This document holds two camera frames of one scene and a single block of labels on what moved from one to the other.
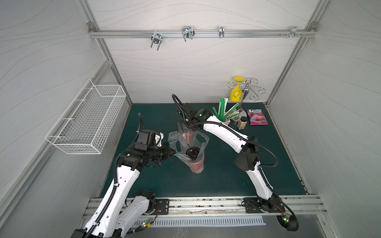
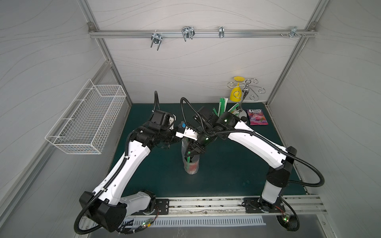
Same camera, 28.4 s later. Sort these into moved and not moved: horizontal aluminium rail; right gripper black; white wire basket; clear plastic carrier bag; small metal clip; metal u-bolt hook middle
Moved: right gripper black; clear plastic carrier bag
Not moved: white wire basket; metal u-bolt hook middle; horizontal aluminium rail; small metal clip
